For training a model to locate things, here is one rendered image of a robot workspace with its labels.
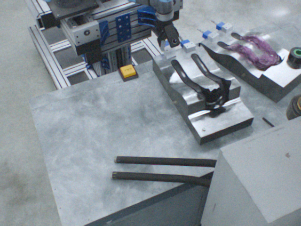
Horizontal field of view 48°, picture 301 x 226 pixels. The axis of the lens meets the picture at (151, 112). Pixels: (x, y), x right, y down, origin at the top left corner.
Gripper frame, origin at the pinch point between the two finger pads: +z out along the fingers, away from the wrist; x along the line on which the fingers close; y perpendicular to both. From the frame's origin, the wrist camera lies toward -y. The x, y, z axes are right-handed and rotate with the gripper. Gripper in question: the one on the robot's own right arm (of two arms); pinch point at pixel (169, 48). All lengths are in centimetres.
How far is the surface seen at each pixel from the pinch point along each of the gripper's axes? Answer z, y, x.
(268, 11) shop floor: 130, 90, -147
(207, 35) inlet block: 11.6, 6.6, -25.2
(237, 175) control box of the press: -69, -82, 22
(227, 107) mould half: 3.9, -38.8, -10.0
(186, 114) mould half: 2.4, -34.3, 8.3
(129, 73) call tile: 7.6, 0.8, 21.8
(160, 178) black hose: -4, -57, 31
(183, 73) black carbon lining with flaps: 4.3, -13.5, -0.8
